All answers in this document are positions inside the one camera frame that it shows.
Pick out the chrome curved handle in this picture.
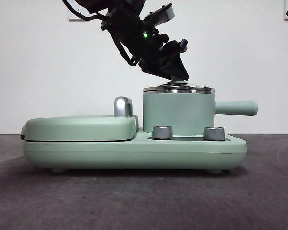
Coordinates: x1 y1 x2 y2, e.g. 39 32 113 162
113 96 135 118

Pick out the glass pot lid green knob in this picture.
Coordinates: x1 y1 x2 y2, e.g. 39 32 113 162
142 75 216 94

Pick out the green pot with side handle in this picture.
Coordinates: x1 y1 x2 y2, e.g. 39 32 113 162
143 91 259 135

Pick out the green griddle lid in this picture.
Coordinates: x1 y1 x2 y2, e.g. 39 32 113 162
20 115 140 142

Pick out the green breakfast machine base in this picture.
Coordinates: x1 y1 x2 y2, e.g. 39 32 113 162
21 128 248 173

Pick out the black cable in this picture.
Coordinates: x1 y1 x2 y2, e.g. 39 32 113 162
61 0 104 20
112 35 139 67

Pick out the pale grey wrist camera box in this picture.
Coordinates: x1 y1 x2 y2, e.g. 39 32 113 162
144 2 175 27

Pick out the silver control knob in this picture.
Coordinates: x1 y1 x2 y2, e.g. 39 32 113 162
203 126 226 141
152 125 173 140

